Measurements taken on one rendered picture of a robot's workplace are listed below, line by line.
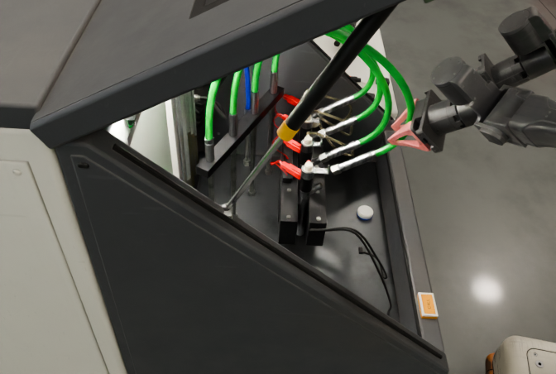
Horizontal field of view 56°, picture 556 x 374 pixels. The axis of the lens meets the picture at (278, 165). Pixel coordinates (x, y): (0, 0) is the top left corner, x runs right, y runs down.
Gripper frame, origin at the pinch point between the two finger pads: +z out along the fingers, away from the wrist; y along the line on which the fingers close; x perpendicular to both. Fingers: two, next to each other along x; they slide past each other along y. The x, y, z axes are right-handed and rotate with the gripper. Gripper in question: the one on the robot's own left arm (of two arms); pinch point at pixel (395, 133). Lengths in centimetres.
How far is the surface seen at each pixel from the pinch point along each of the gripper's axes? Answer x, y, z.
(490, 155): 142, -122, 69
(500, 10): 169, -290, 92
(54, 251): -39, 46, 17
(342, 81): 0.3, -25.2, 21.7
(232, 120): -20.2, 3.0, 25.5
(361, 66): 13, -48, 33
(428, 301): 23.4, 22.8, 3.8
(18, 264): -41, 48, 23
